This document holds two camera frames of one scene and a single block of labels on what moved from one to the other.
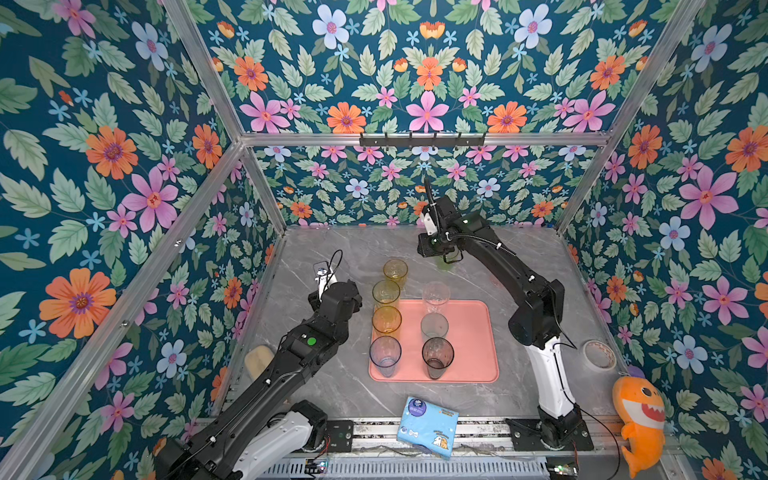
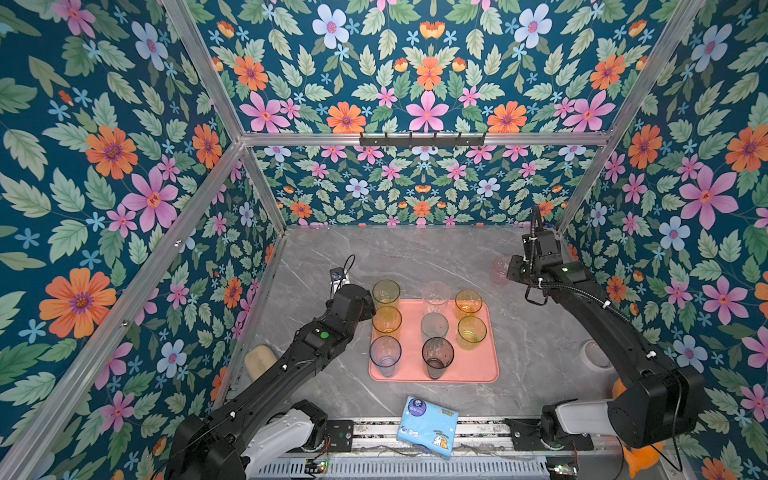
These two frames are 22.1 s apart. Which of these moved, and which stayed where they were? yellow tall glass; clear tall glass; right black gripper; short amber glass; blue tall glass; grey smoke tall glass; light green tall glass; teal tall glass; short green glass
Moved: right black gripper; short amber glass; short green glass
Stayed: grey smoke tall glass; teal tall glass; blue tall glass; yellow tall glass; light green tall glass; clear tall glass
